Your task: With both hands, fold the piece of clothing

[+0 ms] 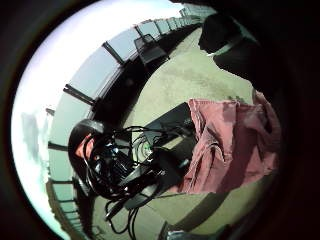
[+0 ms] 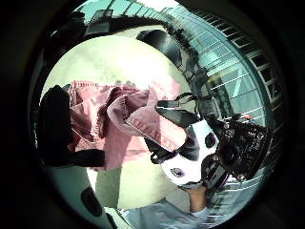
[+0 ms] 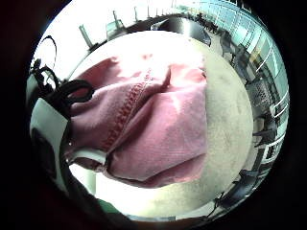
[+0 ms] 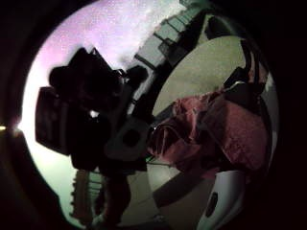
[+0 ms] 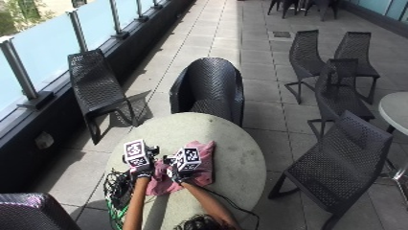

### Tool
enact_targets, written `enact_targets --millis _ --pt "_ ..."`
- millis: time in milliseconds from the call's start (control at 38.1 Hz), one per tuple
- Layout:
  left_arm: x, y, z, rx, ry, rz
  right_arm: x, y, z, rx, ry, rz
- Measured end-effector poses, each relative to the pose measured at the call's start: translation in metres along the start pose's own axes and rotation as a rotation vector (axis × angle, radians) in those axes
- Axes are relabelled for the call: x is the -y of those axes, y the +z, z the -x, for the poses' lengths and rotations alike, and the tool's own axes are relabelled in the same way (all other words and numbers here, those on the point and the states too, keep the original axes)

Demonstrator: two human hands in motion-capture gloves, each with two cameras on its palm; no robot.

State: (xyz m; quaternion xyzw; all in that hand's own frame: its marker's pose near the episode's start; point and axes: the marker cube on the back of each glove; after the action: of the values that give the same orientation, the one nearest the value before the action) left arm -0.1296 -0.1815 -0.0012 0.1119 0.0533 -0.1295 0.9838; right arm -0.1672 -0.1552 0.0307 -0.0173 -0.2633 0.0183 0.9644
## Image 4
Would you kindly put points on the dark red cloth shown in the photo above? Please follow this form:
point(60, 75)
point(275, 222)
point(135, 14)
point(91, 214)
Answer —
point(236, 134)

